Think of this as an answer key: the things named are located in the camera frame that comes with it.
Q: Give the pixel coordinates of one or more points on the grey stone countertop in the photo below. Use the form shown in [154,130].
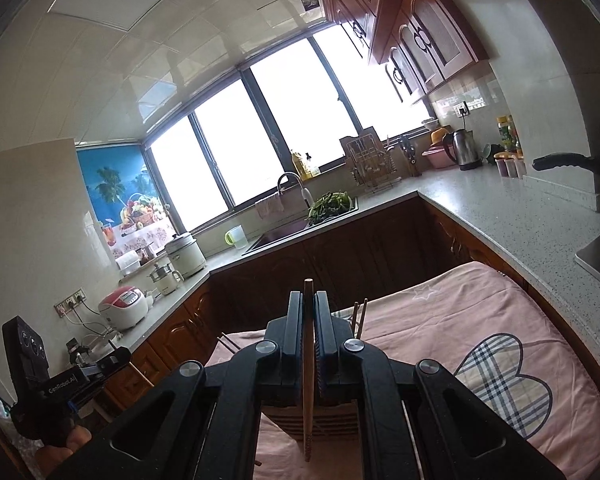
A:
[505,210]

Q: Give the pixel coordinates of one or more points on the black wok with lid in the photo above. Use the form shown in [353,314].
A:
[565,162]

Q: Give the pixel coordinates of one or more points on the wooden chopstick holder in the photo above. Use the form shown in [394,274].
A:
[330,422]

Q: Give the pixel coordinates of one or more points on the orange bowl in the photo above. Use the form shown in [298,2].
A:
[439,135]

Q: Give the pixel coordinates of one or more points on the beach fruit wall poster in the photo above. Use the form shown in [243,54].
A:
[110,185]

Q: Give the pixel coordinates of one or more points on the chrome kitchen faucet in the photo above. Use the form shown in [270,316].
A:
[305,194]

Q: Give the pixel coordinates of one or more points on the red patterned chopstick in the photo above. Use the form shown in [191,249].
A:
[354,319]
[228,343]

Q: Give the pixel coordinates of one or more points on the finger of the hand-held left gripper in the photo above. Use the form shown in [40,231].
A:
[111,362]

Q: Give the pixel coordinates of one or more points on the small black clamp device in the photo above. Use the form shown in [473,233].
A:
[77,352]

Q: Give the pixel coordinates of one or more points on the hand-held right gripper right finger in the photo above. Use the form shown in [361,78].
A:
[325,330]

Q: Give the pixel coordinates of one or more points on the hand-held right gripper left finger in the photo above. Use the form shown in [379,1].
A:
[295,330]

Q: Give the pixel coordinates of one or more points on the wall socket strip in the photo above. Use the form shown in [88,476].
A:
[70,302]

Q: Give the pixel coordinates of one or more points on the yellow oil bottle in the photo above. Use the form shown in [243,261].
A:
[296,165]

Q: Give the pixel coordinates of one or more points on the dark-capped clear bottle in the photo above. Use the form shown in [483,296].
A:
[308,166]

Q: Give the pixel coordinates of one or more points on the yellow-capped sauce bottle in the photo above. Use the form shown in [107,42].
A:
[505,135]

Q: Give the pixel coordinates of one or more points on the pink heart-print tablecloth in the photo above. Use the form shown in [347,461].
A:
[430,320]

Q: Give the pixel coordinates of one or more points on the pink white rice cooker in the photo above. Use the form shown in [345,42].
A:
[122,306]

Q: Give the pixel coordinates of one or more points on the single wall socket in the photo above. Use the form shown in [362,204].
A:
[462,109]

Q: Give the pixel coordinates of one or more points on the person's left hand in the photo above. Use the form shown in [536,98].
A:
[60,452]

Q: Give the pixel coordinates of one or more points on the white dishcloth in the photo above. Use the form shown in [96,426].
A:
[270,206]

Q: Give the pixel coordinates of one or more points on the steel kitchen sink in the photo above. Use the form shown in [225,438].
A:
[280,232]

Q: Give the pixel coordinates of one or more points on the spice jar set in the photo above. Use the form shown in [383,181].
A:
[510,166]

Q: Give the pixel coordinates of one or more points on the white round cooker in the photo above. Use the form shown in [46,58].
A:
[185,256]

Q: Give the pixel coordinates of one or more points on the brown patterned-end chopstick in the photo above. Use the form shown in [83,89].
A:
[362,317]

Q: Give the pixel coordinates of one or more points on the green leafy vegetables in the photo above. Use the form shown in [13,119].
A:
[330,205]

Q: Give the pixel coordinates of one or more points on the white bowl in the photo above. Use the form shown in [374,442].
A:
[430,123]

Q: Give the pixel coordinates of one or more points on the steel electric kettle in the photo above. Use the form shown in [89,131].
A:
[464,149]

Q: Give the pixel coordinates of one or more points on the wooden upper cabinets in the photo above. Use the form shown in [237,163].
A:
[420,30]

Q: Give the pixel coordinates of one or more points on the small white electric pot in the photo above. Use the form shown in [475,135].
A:
[165,278]

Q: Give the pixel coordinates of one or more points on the large kitchen window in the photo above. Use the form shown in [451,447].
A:
[230,150]

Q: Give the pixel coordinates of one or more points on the green plastic cup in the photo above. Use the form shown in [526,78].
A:
[236,236]

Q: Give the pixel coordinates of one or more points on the pink plastic basin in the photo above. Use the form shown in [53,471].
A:
[435,157]

